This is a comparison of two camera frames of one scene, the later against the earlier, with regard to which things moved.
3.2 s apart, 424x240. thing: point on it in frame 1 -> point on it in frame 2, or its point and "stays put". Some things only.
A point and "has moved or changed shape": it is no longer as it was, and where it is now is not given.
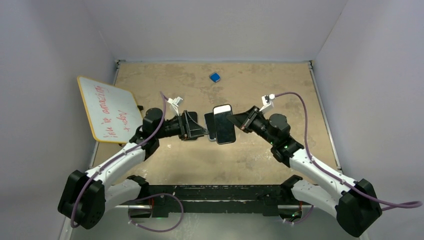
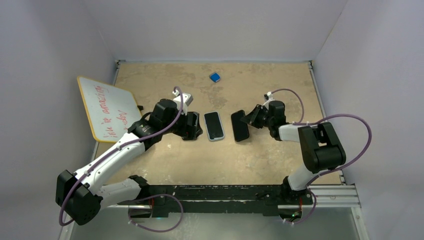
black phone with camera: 189,125 stays put
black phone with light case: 210,122 stays put
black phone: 225,129 has moved or changed shape
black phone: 209,119 stays put
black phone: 225,128 has moved or changed shape
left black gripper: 179,119 stays put
